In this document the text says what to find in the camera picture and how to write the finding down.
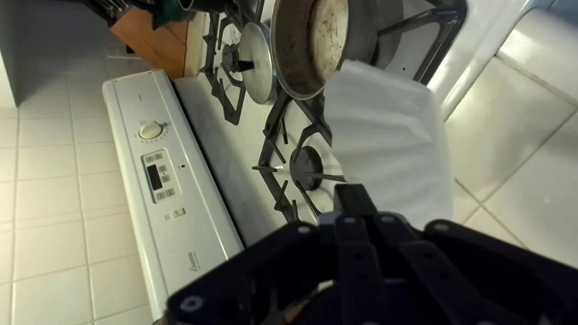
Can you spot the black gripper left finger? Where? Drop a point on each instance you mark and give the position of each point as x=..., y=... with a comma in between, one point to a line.
x=258, y=284

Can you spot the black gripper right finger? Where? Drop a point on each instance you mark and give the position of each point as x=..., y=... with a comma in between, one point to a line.
x=476, y=279

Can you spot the white gas stove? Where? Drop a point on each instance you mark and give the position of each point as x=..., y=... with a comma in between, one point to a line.
x=194, y=206

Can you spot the black stove grate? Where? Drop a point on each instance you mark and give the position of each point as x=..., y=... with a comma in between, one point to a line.
x=288, y=143

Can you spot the metal pot lid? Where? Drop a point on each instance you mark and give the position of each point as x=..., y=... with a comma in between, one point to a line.
x=256, y=64

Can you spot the metal frying pan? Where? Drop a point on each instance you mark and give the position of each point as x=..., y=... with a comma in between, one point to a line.
x=312, y=38

